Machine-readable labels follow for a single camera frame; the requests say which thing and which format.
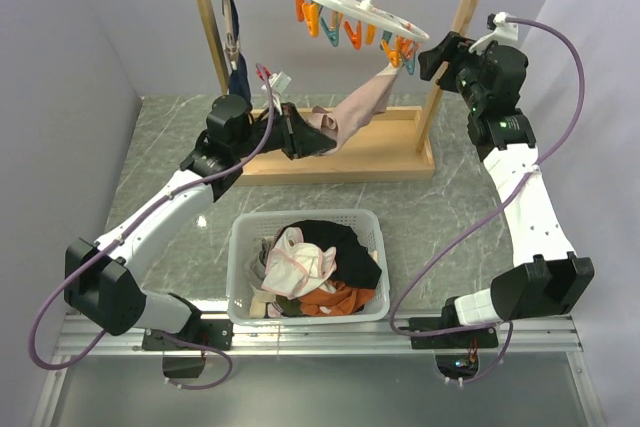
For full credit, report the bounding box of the aluminium mounting rail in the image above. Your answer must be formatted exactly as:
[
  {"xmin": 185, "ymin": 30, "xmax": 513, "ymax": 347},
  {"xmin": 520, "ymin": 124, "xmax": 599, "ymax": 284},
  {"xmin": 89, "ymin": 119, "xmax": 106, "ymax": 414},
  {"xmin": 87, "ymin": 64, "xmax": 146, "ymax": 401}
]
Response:
[{"xmin": 54, "ymin": 315, "xmax": 583, "ymax": 358}]

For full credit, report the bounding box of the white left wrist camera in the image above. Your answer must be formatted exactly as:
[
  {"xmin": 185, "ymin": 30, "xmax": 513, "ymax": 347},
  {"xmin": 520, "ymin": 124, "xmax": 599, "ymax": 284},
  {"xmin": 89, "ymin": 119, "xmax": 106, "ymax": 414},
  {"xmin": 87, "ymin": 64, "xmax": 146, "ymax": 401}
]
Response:
[{"xmin": 262, "ymin": 71, "xmax": 292, "ymax": 109}]

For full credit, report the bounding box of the white plastic laundry basket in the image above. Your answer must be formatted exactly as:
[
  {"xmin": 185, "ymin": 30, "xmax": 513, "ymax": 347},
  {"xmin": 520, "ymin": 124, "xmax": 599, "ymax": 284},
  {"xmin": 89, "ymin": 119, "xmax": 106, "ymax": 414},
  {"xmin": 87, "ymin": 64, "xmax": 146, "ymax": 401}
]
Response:
[{"xmin": 226, "ymin": 209, "xmax": 390, "ymax": 327}]

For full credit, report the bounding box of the grey garment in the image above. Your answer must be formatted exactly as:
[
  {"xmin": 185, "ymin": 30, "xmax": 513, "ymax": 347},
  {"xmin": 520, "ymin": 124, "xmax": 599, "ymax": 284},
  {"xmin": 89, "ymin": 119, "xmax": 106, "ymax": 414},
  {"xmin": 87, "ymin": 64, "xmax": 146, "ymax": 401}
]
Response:
[{"xmin": 245, "ymin": 248, "xmax": 269, "ymax": 289}]

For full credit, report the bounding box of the orange brown garment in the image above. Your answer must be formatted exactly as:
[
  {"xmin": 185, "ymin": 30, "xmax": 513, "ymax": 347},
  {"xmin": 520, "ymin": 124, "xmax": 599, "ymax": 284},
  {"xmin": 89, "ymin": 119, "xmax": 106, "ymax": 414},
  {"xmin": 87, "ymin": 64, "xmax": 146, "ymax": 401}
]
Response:
[{"xmin": 298, "ymin": 281, "xmax": 376, "ymax": 317}]

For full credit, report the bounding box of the wooden clothes rack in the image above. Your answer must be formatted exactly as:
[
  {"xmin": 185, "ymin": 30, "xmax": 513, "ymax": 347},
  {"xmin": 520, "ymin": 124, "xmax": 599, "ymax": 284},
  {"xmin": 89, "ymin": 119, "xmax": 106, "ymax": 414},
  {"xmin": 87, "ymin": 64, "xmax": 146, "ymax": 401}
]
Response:
[{"xmin": 196, "ymin": 0, "xmax": 479, "ymax": 185}]

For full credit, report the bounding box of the white clip hanger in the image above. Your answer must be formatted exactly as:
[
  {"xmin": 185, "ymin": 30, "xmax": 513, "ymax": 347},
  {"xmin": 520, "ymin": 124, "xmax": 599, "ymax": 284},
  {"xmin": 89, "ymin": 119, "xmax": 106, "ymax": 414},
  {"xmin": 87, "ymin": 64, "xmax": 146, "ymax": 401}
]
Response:
[{"xmin": 295, "ymin": 0, "xmax": 429, "ymax": 75}]

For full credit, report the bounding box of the pink beige underwear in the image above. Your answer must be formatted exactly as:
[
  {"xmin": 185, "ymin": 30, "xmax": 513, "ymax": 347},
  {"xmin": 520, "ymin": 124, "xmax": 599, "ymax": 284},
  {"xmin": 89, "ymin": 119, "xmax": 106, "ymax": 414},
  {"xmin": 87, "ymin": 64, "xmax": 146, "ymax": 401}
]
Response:
[{"xmin": 306, "ymin": 63, "xmax": 400, "ymax": 156}]

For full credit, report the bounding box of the navy blue underwear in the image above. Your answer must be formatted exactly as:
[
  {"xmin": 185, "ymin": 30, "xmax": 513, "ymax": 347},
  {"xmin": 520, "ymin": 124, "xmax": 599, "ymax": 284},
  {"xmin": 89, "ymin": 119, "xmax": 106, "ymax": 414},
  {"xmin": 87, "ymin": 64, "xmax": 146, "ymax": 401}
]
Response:
[{"xmin": 228, "ymin": 0, "xmax": 251, "ymax": 104}]

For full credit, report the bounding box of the white underwear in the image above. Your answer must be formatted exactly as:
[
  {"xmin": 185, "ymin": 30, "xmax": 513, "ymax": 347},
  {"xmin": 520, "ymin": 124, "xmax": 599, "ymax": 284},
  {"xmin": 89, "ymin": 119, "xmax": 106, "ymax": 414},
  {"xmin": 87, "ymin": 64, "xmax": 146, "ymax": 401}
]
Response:
[{"xmin": 262, "ymin": 227, "xmax": 336, "ymax": 300}]

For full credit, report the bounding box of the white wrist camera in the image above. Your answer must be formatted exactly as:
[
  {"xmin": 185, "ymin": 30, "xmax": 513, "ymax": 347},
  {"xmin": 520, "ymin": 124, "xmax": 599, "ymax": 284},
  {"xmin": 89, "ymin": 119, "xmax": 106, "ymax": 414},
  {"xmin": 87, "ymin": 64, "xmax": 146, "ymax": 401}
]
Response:
[
  {"xmin": 469, "ymin": 12, "xmax": 519, "ymax": 55},
  {"xmin": 262, "ymin": 71, "xmax": 292, "ymax": 109}
]

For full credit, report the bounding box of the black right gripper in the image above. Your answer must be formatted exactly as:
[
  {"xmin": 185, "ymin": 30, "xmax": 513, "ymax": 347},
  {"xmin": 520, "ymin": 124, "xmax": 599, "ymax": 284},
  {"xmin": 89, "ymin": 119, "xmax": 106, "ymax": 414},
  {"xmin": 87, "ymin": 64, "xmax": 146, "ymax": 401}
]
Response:
[{"xmin": 417, "ymin": 32, "xmax": 488, "ymax": 112}]

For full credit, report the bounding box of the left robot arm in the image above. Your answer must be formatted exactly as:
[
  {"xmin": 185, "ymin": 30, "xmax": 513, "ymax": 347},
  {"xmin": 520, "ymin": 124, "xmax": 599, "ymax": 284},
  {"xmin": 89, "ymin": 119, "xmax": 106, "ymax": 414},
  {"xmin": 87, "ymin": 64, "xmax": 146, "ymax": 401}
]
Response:
[{"xmin": 64, "ymin": 95, "xmax": 336, "ymax": 349}]

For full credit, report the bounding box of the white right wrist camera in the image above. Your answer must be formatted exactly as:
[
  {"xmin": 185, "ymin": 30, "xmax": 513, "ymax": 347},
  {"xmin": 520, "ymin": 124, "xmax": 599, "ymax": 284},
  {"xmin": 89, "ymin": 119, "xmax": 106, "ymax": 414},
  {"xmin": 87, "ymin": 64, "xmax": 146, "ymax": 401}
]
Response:
[{"xmin": 469, "ymin": 12, "xmax": 519, "ymax": 55}]

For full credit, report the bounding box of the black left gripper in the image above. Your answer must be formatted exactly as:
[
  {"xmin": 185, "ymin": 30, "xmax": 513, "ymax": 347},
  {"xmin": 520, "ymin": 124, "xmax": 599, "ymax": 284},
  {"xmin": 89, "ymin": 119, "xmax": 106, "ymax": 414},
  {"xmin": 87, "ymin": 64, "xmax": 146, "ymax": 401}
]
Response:
[{"xmin": 233, "ymin": 102, "xmax": 336, "ymax": 160}]

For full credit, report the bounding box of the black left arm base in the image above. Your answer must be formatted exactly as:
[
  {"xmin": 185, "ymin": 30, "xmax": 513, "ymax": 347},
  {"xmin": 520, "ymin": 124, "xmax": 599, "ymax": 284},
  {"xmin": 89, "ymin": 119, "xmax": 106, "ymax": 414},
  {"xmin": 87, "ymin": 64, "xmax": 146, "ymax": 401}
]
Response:
[{"xmin": 141, "ymin": 318, "xmax": 233, "ymax": 391}]

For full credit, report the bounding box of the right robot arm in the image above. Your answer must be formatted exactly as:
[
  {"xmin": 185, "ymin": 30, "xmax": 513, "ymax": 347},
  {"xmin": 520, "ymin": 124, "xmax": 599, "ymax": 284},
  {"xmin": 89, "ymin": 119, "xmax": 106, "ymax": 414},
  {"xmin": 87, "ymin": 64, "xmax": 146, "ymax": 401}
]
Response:
[{"xmin": 418, "ymin": 32, "xmax": 595, "ymax": 347}]

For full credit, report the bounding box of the black underwear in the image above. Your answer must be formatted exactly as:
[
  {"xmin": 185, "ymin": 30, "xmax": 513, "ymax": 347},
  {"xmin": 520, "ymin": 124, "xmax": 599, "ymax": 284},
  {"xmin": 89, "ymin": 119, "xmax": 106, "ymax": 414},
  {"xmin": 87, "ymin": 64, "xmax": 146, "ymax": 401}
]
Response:
[{"xmin": 290, "ymin": 220, "xmax": 382, "ymax": 290}]

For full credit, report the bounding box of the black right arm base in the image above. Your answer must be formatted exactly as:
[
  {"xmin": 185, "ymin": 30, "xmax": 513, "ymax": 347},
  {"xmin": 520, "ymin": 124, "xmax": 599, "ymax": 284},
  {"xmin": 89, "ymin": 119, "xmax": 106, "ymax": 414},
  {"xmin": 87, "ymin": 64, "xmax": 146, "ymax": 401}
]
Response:
[{"xmin": 401, "ymin": 317, "xmax": 499, "ymax": 384}]

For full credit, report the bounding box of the wooden clip hanger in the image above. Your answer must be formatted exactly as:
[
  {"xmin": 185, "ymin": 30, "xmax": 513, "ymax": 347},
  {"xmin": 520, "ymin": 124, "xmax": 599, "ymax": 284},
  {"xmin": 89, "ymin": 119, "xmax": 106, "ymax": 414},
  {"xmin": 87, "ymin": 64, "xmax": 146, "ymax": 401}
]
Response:
[{"xmin": 222, "ymin": 0, "xmax": 241, "ymax": 71}]

